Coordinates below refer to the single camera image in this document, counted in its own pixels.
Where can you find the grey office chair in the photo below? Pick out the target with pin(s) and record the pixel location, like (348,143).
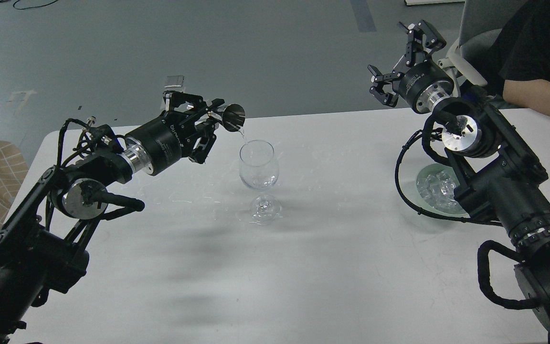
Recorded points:
(481,23)

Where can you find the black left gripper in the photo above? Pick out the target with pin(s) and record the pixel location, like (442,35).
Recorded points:
(168,138)

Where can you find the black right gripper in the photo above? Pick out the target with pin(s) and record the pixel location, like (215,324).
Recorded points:
(425,84)

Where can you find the clear wine glass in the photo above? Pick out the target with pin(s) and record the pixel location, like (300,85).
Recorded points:
(259,170)

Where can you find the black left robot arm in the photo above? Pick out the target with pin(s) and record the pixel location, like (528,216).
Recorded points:
(43,242)

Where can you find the person in black shirt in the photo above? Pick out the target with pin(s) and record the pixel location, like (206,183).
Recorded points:
(522,53)

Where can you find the green bowl of ice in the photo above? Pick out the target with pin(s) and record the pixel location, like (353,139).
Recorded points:
(435,185)

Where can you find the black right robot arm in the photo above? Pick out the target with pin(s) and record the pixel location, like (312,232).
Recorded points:
(498,173)

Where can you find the steel cocktail jigger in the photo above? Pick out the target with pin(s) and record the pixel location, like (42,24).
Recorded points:
(232,117)

